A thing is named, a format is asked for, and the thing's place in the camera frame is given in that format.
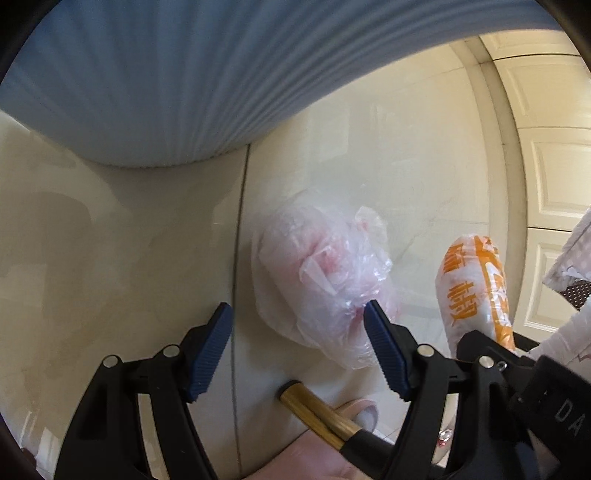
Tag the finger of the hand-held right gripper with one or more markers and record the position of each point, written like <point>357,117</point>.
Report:
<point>480,344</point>

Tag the gold and black rod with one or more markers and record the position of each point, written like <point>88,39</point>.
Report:
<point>318,410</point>

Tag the orange and white packet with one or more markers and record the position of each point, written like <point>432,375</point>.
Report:
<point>466,295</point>

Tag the blue plastic waste bin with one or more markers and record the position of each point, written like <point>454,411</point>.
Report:
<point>184,83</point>

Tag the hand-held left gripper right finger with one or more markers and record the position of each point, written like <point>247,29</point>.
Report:
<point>387,350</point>

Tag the row of cream cabinet doors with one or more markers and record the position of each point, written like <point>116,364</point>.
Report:
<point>554,184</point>

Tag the white patterned cloth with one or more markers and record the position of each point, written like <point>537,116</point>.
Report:
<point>572,258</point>

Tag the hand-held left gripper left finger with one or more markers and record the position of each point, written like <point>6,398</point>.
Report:
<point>210,350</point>

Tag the clear plastic bag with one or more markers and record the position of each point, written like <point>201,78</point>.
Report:
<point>318,286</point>

